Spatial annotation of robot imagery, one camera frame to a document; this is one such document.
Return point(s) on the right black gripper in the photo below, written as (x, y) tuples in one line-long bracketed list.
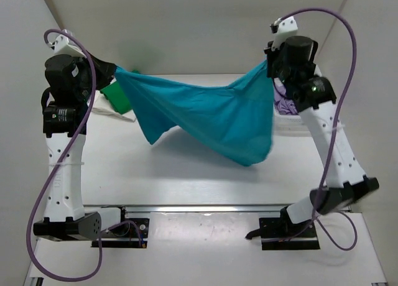
[(272, 55)]

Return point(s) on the crumpled lilac t-shirt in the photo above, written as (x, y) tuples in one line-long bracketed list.
[(283, 105)]

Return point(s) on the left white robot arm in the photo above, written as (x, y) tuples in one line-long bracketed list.
[(64, 105)]

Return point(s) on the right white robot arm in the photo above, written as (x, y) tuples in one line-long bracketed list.
[(343, 181)]

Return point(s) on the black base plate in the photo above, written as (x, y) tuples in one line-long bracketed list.
[(131, 233), (276, 236)]

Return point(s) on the white plastic basket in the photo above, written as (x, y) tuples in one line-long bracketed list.
[(289, 125)]

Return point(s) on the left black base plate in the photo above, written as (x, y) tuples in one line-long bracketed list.
[(131, 233)]

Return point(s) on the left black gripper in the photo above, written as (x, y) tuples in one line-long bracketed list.
[(109, 69)]

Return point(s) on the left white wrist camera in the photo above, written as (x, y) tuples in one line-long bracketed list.
[(63, 45)]

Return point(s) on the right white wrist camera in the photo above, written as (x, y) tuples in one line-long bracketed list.
[(281, 30)]

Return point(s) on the teal t-shirt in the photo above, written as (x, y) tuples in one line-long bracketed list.
[(235, 120)]

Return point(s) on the folded green t-shirt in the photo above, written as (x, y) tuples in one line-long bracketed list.
[(115, 96)]

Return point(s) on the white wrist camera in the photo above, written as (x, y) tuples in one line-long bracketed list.
[(63, 45), (281, 30)]

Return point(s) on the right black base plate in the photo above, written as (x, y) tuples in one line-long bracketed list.
[(276, 236)]

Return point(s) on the folded white t-shirt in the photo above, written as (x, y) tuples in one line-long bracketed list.
[(101, 106)]

